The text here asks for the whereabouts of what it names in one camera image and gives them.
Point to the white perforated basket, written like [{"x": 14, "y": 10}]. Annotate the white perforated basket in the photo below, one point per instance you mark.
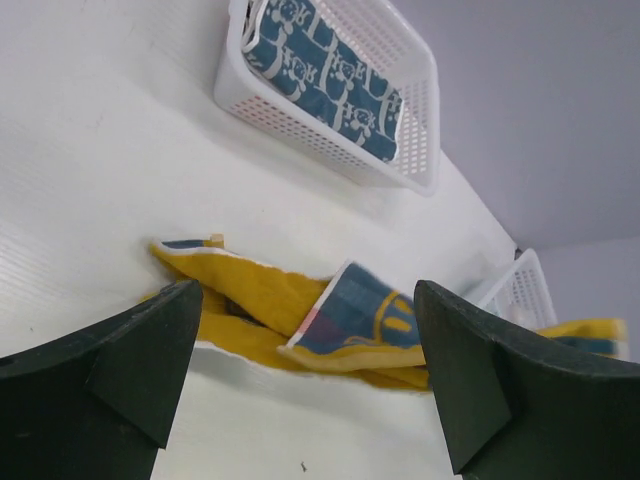
[
  {"x": 517, "y": 292},
  {"x": 383, "y": 38}
]

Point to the yellow patterned towel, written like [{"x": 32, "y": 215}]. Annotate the yellow patterned towel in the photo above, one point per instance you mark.
[{"x": 351, "y": 325}]

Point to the white perforated basket right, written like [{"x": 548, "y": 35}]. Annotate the white perforated basket right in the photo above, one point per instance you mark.
[{"x": 517, "y": 292}]

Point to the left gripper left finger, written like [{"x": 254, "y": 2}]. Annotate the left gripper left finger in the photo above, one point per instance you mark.
[{"x": 99, "y": 403}]

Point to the blue white patterned towel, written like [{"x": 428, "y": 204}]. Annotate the blue white patterned towel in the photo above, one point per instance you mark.
[{"x": 289, "y": 45}]

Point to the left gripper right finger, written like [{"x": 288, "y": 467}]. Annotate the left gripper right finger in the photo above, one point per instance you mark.
[{"x": 517, "y": 405}]

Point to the white perforated basket left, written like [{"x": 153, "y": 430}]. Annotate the white perforated basket left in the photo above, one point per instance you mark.
[{"x": 383, "y": 38}]

